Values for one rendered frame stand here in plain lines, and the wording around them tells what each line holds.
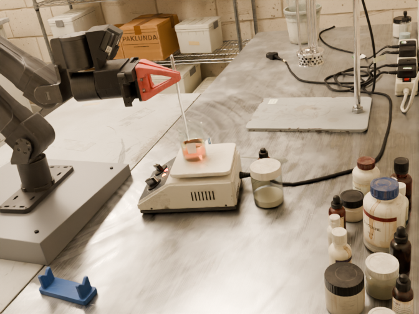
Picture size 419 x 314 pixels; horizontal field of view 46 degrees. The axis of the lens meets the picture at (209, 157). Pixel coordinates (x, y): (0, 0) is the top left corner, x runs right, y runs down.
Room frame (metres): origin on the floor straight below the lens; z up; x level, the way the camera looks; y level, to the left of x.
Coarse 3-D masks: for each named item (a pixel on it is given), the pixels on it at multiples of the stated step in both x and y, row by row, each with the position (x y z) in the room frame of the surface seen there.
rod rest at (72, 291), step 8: (48, 272) 0.66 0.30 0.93; (40, 280) 0.65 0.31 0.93; (48, 280) 0.66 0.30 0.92; (56, 280) 0.66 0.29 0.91; (64, 280) 0.66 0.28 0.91; (88, 280) 0.63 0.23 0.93; (40, 288) 0.65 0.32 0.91; (48, 288) 0.65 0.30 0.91; (56, 288) 0.64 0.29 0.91; (64, 288) 0.64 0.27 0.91; (72, 288) 0.64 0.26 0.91; (80, 288) 0.61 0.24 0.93; (88, 288) 0.62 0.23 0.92; (96, 288) 0.63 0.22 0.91; (56, 296) 0.63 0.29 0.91; (64, 296) 0.62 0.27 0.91; (72, 296) 0.62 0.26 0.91; (80, 296) 0.61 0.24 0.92; (88, 296) 0.61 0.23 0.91; (80, 304) 0.61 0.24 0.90
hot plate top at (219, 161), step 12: (216, 144) 0.92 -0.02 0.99; (228, 144) 0.91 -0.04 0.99; (180, 156) 0.89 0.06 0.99; (216, 156) 0.86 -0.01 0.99; (228, 156) 0.85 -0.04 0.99; (180, 168) 0.84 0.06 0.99; (192, 168) 0.83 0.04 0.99; (204, 168) 0.82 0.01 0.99; (216, 168) 0.82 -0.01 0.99; (228, 168) 0.81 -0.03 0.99
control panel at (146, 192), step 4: (172, 160) 0.93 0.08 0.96; (164, 164) 0.94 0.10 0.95; (168, 164) 0.92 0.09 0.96; (172, 164) 0.91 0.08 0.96; (168, 168) 0.90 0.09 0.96; (164, 172) 0.90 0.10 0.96; (168, 172) 0.88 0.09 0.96; (152, 176) 0.92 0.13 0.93; (156, 176) 0.91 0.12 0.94; (160, 176) 0.89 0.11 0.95; (164, 176) 0.87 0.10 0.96; (164, 180) 0.85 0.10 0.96; (160, 184) 0.84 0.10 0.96; (164, 184) 0.83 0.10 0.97; (156, 188) 0.84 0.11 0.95; (144, 192) 0.87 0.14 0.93; (148, 192) 0.85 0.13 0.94; (152, 192) 0.83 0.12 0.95; (140, 196) 0.86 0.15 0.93; (144, 196) 0.84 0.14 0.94
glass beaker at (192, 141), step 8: (176, 128) 0.87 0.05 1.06; (184, 128) 0.89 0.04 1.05; (192, 128) 0.85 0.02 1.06; (200, 128) 0.85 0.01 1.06; (184, 136) 0.85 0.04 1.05; (192, 136) 0.85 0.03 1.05; (200, 136) 0.85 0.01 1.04; (184, 144) 0.85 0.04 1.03; (192, 144) 0.85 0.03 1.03; (200, 144) 0.85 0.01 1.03; (184, 152) 0.86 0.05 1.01; (192, 152) 0.85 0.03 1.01; (200, 152) 0.85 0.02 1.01; (184, 160) 0.86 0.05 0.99; (192, 160) 0.85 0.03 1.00; (200, 160) 0.85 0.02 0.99
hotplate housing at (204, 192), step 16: (240, 160) 0.91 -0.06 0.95; (208, 176) 0.82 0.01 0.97; (224, 176) 0.81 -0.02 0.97; (240, 176) 0.87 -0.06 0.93; (160, 192) 0.82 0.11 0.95; (176, 192) 0.82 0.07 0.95; (192, 192) 0.81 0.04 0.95; (208, 192) 0.80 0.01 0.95; (224, 192) 0.79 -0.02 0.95; (144, 208) 0.83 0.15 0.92; (160, 208) 0.82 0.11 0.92; (176, 208) 0.82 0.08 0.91; (192, 208) 0.81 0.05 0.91; (208, 208) 0.81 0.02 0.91; (224, 208) 0.80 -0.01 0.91
